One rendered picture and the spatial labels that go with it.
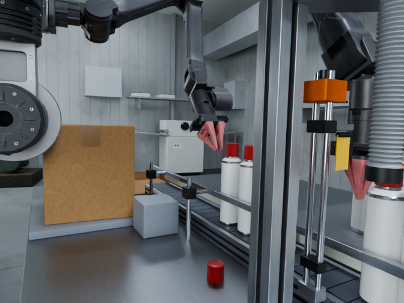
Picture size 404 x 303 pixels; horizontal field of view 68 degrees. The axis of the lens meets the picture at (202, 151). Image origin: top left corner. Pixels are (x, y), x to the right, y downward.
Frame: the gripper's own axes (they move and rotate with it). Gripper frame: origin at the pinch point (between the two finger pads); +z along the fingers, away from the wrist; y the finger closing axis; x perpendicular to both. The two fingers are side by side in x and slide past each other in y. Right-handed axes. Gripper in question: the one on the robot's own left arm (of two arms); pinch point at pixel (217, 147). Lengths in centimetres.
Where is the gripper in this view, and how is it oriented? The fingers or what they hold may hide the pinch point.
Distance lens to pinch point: 81.1
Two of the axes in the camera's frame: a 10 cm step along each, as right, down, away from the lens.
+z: 2.8, 8.2, -5.1
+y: 8.9, -0.2, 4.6
